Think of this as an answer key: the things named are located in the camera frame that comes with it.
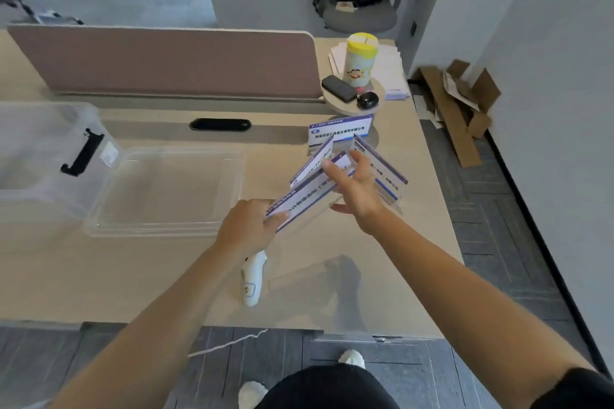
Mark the person's right hand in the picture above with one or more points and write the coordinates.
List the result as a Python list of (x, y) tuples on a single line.
[(359, 195)]

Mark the person's left hand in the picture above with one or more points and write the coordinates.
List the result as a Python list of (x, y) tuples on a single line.
[(244, 229)]

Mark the person's left thumb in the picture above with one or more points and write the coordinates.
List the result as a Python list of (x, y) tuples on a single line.
[(280, 218)]

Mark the person's right middle finger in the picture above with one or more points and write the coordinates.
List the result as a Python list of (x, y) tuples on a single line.
[(365, 165)]

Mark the person's right thumb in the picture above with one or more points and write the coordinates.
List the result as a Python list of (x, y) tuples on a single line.
[(341, 208)]

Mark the long white blue-edged card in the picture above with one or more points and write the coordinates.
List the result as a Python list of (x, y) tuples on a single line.
[(307, 193)]

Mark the person's right forearm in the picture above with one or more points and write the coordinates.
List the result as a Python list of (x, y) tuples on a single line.
[(460, 303)]

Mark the person's left forearm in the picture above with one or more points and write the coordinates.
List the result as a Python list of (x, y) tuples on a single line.
[(158, 327)]

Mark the white blue-edged standing card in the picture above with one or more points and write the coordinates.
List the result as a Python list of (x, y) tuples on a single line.
[(340, 128)]

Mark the round wooden tray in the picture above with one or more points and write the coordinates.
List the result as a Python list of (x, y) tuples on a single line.
[(352, 104)]

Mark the black earbuds case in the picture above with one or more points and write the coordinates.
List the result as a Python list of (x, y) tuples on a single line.
[(367, 100)]

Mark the white handheld controller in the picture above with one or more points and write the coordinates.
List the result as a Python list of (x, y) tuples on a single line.
[(253, 279)]

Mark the black rectangular phone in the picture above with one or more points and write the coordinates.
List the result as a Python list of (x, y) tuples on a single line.
[(339, 88)]

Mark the stack of white papers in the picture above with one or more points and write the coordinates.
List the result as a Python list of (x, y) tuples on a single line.
[(393, 71)]

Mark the yellow-lid wipes canister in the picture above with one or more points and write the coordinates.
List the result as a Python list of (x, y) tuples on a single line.
[(359, 61)]

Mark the brown cardboard pieces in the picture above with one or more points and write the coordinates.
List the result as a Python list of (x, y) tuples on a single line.
[(455, 106)]

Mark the clear plastic box lid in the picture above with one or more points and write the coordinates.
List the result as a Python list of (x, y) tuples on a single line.
[(168, 190)]

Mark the person's white right shoe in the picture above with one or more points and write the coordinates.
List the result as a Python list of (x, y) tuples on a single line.
[(352, 358)]

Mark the person's white shoe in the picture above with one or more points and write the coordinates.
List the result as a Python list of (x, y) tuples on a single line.
[(352, 358), (252, 394)]

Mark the person's black shorts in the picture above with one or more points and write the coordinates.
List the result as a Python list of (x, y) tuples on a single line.
[(328, 387)]

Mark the person's white left shoe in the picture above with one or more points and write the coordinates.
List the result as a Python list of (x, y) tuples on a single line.
[(252, 394)]

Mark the pink desk divider panel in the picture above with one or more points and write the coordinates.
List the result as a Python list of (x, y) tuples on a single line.
[(168, 61)]

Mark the clear plastic storage box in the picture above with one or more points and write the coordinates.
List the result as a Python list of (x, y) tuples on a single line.
[(43, 164)]

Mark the person's black right sleeve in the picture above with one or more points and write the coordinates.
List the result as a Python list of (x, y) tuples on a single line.
[(575, 389)]

